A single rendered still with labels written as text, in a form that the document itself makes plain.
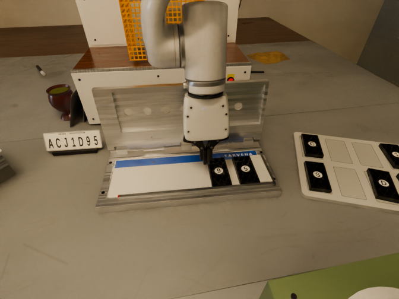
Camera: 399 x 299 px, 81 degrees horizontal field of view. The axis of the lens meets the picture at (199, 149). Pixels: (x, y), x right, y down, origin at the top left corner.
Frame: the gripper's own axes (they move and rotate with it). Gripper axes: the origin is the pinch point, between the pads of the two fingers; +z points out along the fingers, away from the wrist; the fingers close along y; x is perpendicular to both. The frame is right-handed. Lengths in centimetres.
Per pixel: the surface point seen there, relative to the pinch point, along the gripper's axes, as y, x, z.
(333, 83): 67, 53, -2
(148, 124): -14.3, 11.3, -4.3
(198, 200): -2.8, -6.2, 8.9
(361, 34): 189, 201, -13
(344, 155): 41.5, 5.4, 6.7
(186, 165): -4.7, 4.8, 5.8
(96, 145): -31.0, 16.3, 3.4
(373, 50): 200, 190, 2
